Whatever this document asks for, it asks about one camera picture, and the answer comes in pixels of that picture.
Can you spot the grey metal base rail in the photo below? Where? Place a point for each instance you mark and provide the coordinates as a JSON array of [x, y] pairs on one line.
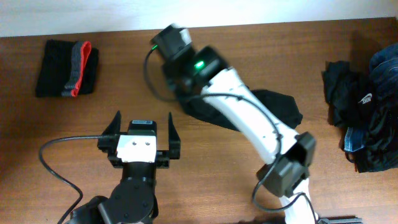
[[340, 221]]

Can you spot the folded black garment red band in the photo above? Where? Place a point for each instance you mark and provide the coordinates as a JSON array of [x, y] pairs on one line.
[[68, 69]]

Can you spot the blue denim garment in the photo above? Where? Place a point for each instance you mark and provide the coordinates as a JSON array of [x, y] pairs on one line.
[[383, 71]]

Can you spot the light blue garment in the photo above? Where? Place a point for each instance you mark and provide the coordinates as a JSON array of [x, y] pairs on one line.
[[354, 139]]

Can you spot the black clothes pile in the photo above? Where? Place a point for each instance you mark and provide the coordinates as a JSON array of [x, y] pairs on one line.
[[353, 99]]

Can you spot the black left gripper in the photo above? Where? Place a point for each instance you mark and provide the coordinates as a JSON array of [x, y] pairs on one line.
[[111, 142]]

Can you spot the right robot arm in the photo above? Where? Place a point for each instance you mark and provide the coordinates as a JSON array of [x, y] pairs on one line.
[[284, 179]]

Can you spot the black t-shirt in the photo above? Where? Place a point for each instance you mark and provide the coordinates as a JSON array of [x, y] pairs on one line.
[[282, 106]]

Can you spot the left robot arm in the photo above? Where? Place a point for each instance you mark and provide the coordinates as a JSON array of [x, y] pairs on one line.
[[133, 200]]

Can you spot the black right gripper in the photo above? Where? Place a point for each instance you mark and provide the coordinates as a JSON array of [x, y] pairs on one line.
[[168, 73]]

